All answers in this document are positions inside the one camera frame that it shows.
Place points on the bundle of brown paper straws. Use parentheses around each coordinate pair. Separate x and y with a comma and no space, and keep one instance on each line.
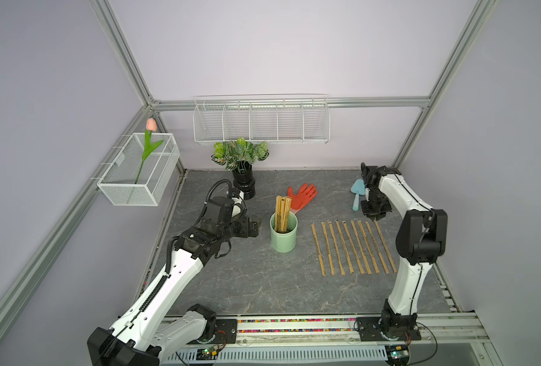
(282,213)

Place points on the mint green storage cup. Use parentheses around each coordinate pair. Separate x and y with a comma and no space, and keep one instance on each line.
(284,242)

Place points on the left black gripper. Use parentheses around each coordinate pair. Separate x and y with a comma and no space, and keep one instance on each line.
(244,232)

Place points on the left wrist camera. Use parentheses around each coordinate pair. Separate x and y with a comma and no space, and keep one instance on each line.
(223,209)

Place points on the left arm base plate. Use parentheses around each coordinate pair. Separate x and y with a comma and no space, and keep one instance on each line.
(225,331)

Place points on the aluminium front rail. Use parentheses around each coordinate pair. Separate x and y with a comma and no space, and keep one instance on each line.
(333,329)

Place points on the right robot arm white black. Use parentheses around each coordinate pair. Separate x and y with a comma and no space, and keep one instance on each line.
(420,241)

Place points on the black plant pot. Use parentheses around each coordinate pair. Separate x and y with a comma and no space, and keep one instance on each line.
(243,179)

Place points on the green artificial plant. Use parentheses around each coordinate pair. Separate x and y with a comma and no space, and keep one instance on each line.
(239,154)

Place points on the teal small spatula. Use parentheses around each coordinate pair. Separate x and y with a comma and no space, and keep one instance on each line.
(358,189)

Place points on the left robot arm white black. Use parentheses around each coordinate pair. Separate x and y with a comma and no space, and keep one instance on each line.
(137,337)

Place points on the white mesh basket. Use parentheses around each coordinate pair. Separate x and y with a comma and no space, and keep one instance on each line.
(117,182)

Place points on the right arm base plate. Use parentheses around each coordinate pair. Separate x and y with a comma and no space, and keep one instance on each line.
(371,329)

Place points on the pink artificial tulip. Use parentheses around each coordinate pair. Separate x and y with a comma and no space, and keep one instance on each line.
(151,127)

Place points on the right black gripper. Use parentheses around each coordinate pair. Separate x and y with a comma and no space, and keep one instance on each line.
(379,215)

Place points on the white wire wall shelf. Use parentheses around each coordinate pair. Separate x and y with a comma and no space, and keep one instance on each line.
(272,118)

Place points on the red hand-shaped scraper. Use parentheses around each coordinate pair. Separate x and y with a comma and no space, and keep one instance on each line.
(300,199)

